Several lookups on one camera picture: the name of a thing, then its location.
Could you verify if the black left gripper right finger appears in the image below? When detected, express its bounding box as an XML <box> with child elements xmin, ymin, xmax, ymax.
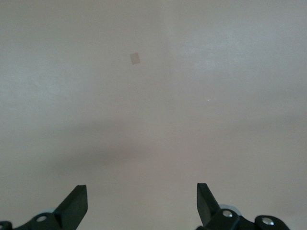
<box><xmin>195</xmin><ymin>183</ymin><xmax>290</xmax><ymax>230</ymax></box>

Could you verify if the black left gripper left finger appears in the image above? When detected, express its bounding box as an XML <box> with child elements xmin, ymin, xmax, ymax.
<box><xmin>0</xmin><ymin>184</ymin><xmax>88</xmax><ymax>230</ymax></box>

